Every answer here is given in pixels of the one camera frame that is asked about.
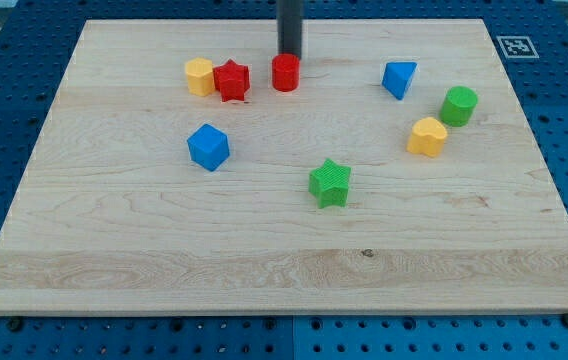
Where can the red cylinder block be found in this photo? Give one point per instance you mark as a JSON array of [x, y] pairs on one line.
[[285, 72]]

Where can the red star block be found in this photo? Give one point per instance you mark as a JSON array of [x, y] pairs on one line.
[[232, 80]]

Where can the light wooden board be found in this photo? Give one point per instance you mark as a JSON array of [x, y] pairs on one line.
[[113, 218]]

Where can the green cylinder block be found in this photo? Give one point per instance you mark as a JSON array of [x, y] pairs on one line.
[[458, 106]]

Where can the white fiducial marker tag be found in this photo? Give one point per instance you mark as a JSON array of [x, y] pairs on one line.
[[517, 47]]

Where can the blue triangle block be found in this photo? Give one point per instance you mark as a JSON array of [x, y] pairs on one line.
[[397, 78]]

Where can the yellow hexagon block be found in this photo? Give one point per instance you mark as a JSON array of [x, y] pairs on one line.
[[199, 76]]

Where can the yellow heart block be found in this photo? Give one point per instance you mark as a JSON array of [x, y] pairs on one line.
[[428, 136]]

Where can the black bolt front left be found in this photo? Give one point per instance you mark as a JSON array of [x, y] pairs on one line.
[[15, 324]]

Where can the blue cube block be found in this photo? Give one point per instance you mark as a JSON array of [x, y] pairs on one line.
[[208, 147]]

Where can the green star block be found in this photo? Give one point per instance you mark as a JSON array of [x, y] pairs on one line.
[[329, 184]]

